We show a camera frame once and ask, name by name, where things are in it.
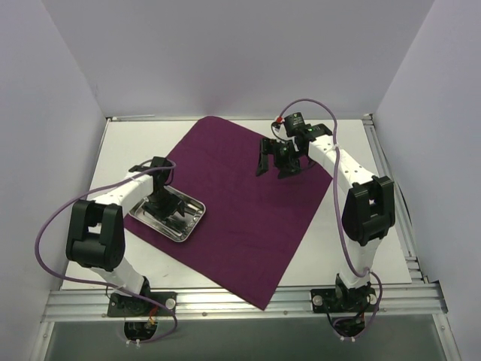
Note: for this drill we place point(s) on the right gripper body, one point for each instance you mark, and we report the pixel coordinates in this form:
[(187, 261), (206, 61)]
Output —
[(280, 159)]

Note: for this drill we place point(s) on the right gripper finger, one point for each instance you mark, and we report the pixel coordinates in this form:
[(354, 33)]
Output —
[(266, 148), (289, 170)]

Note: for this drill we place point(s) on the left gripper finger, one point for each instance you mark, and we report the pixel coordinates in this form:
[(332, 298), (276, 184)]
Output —
[(156, 213), (177, 211)]

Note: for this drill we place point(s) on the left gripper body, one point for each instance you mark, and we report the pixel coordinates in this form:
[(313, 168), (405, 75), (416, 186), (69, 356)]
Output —
[(165, 207)]

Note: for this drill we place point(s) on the steel instrument tray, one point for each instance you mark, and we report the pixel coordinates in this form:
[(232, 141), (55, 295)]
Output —
[(139, 214)]

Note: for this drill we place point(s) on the purple cloth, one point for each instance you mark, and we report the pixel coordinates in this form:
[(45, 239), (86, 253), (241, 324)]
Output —
[(253, 224)]

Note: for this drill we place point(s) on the steel surgical scissors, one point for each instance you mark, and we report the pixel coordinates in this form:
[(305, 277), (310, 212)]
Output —
[(191, 208)]

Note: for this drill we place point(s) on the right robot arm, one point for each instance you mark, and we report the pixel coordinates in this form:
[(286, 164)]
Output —
[(364, 204)]

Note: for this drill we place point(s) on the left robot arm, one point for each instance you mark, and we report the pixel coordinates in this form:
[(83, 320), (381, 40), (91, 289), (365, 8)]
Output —
[(96, 236)]

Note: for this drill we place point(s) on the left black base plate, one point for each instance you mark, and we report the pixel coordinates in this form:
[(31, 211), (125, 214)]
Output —
[(128, 306)]

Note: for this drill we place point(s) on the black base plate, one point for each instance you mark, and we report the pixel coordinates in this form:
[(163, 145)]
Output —
[(128, 306), (332, 301)]

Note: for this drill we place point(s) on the aluminium right rail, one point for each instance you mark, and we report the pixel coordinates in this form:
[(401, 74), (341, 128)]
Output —
[(403, 225)]

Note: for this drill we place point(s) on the aluminium rail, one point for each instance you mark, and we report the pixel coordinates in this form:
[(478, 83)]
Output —
[(403, 225), (218, 304)]

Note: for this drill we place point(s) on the aluminium front rail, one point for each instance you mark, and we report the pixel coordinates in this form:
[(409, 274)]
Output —
[(218, 304)]

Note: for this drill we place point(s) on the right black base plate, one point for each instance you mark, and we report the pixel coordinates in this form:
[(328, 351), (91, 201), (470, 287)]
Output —
[(332, 301)]

